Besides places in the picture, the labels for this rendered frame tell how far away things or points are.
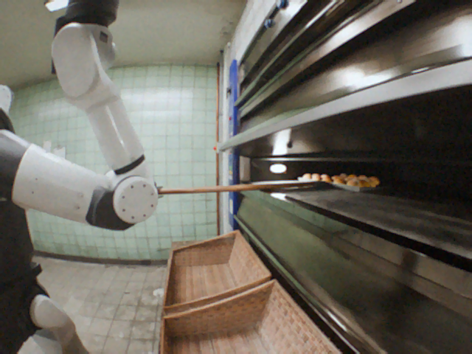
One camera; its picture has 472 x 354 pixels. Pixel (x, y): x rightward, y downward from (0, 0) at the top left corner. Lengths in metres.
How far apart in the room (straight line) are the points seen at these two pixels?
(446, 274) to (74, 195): 0.57
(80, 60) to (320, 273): 0.69
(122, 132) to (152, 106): 1.92
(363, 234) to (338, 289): 0.17
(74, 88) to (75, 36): 0.07
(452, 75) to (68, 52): 0.42
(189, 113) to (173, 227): 1.38
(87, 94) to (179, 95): 1.97
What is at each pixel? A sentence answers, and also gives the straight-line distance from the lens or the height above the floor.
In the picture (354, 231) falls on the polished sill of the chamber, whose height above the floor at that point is 1.17.
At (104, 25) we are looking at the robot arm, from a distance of 0.34.
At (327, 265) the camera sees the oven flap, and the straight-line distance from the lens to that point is 0.55.
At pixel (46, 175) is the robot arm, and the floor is 1.31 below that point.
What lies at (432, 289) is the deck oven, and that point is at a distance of 0.40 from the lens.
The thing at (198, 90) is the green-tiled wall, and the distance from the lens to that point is 2.24.
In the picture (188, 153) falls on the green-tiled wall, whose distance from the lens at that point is 2.06.
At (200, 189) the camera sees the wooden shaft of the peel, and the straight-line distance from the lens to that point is 0.81.
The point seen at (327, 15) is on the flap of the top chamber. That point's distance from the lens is 0.56.
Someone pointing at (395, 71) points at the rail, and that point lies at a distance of 0.24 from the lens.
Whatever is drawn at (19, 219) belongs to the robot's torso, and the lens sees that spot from 0.48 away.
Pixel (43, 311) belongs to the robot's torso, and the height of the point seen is 0.97.
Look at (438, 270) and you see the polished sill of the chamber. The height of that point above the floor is 1.16.
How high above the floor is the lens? 1.32
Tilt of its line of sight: 5 degrees down
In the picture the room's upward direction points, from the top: straight up
